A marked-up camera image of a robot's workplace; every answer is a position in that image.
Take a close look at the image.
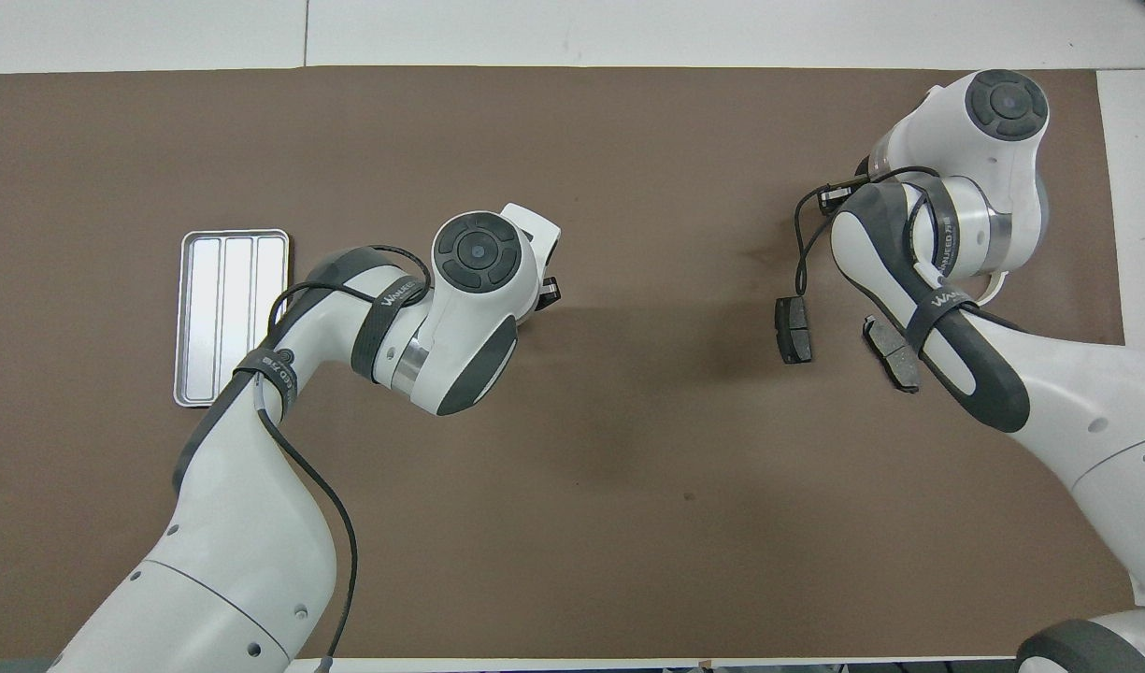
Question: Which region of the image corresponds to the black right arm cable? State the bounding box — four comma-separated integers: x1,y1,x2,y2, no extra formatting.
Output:
794,166,943,300

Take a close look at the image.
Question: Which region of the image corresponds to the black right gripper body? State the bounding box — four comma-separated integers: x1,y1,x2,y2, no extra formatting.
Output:
820,178,874,211

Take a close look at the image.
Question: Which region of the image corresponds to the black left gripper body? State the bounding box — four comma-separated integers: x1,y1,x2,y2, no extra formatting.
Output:
525,278,562,323

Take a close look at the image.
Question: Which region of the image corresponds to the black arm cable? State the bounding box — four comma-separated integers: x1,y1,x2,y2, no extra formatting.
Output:
794,166,943,300
252,245,433,672

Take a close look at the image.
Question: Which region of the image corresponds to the brown table mat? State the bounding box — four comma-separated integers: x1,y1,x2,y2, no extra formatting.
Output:
0,65,1126,660

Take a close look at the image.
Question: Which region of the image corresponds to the rectangular dark brake pad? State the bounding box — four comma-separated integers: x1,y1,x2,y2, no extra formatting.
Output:
774,296,813,365

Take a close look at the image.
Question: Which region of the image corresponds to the angled dark brake pad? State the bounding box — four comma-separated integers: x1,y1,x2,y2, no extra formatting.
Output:
861,315,921,394

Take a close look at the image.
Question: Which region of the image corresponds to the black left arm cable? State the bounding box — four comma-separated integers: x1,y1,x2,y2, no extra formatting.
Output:
252,245,433,672

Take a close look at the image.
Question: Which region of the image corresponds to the silver metal tray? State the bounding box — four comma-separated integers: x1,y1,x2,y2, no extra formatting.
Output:
173,229,291,408

